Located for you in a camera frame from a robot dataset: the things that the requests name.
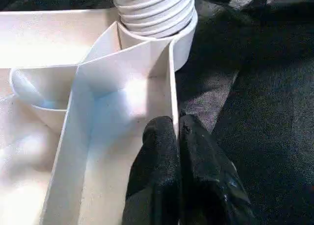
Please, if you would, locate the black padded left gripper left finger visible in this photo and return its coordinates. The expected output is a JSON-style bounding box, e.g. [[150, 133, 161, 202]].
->
[[122, 116, 182, 225]]

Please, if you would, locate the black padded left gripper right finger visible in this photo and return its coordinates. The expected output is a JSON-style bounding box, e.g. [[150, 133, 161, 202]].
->
[[178, 112, 258, 225]]

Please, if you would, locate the white plastic table top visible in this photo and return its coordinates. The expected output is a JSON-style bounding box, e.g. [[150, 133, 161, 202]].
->
[[0, 9, 200, 225]]

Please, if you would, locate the white plastic table leg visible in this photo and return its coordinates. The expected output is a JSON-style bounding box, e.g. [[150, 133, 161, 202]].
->
[[109, 0, 198, 39]]

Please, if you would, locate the black work mat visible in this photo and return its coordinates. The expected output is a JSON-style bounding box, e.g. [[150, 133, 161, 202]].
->
[[0, 0, 314, 225]]

